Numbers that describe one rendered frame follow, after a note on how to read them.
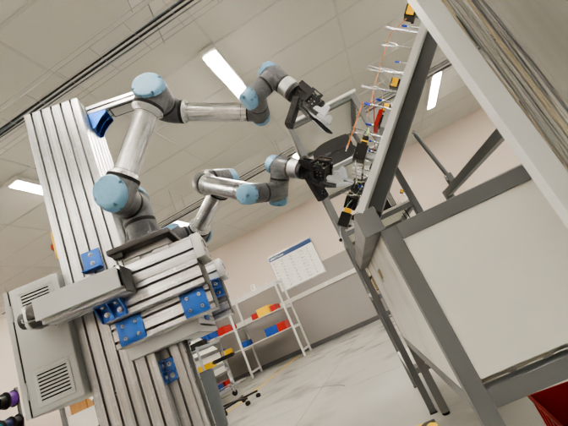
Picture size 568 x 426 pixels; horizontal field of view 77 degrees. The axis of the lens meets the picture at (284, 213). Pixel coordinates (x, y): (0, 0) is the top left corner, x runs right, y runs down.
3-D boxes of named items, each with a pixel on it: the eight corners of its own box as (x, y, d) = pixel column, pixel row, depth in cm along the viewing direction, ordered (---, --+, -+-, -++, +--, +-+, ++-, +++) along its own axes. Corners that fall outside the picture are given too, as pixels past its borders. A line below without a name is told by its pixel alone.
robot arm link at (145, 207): (161, 220, 144) (150, 191, 147) (146, 210, 131) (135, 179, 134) (133, 232, 143) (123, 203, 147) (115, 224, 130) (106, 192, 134)
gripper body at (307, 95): (324, 95, 126) (300, 76, 129) (307, 113, 126) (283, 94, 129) (326, 106, 133) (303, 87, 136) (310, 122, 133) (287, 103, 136)
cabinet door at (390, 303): (420, 352, 133) (371, 257, 145) (402, 336, 186) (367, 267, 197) (425, 351, 133) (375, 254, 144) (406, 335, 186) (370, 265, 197)
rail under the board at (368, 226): (365, 238, 88) (353, 215, 90) (360, 270, 201) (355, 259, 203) (385, 228, 88) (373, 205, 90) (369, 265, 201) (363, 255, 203)
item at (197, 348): (217, 410, 547) (194, 341, 577) (190, 422, 554) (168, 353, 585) (242, 391, 640) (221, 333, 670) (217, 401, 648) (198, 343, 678)
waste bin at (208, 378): (193, 447, 362) (174, 385, 379) (189, 442, 401) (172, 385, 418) (236, 423, 382) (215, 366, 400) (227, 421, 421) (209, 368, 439)
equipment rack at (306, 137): (429, 416, 183) (284, 124, 234) (412, 386, 240) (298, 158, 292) (523, 376, 178) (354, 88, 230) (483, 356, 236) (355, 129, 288)
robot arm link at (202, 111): (156, 130, 154) (270, 131, 149) (145, 117, 143) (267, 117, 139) (161, 106, 157) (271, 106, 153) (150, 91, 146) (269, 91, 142)
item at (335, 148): (317, 175, 231) (305, 150, 236) (319, 186, 253) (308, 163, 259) (360, 154, 229) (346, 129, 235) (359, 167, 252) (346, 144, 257)
